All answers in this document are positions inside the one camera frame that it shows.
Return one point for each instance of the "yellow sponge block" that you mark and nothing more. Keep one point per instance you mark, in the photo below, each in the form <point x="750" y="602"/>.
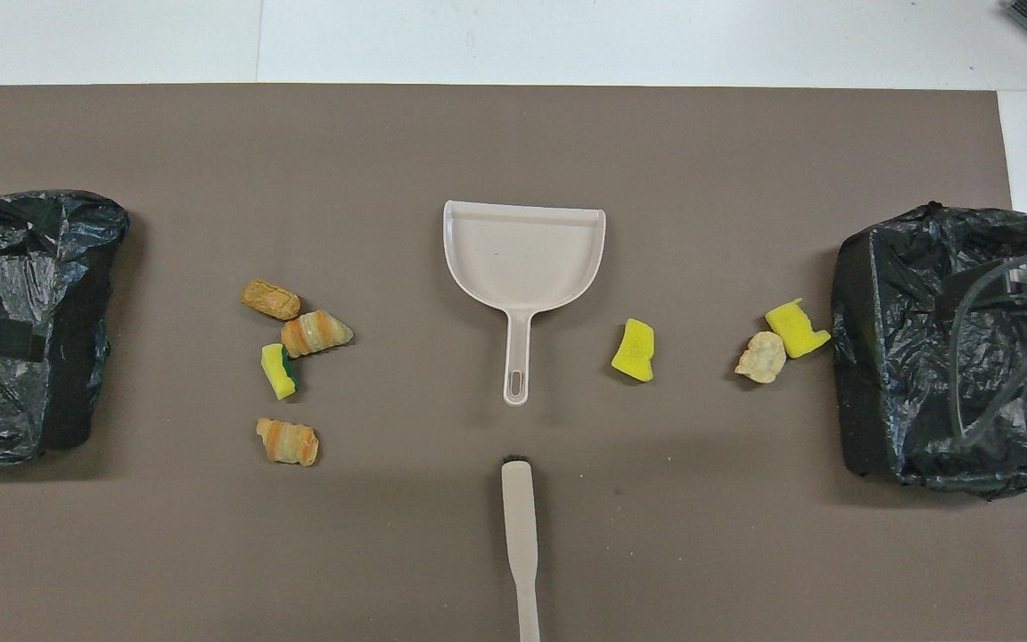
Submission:
<point x="797" y="330"/>

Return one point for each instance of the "brown bread toy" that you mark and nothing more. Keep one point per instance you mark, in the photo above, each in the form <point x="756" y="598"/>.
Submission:
<point x="270" y="300"/>

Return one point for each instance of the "yellow and green sponge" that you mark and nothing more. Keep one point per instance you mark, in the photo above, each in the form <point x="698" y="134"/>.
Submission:
<point x="277" y="374"/>

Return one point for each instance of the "beige pastry toy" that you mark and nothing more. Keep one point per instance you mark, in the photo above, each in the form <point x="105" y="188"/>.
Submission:
<point x="760" y="358"/>

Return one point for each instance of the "striped orange croissant toy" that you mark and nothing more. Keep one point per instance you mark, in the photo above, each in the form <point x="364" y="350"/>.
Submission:
<point x="313" y="333"/>
<point x="286" y="442"/>

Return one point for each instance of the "curved yellow sponge piece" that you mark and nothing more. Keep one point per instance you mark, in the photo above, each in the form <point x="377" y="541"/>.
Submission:
<point x="635" y="352"/>

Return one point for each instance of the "beige plastic dustpan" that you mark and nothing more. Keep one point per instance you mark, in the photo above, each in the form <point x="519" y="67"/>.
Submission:
<point x="522" y="259"/>

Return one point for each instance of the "beige hand brush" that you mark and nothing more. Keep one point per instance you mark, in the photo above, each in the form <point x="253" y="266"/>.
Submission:
<point x="520" y="517"/>

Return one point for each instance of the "brown table mat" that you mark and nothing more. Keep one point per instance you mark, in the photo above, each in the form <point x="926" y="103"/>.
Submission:
<point x="478" y="134"/>

